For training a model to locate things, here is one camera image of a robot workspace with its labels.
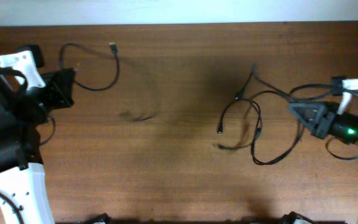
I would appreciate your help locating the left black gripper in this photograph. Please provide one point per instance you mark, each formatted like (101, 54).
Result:
(61, 88)

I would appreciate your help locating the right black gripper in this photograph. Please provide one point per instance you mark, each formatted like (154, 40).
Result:
(323, 122)

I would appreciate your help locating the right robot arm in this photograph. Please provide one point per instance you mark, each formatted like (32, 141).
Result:
(345, 129)

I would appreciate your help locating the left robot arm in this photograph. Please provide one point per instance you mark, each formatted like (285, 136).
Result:
(23, 195)

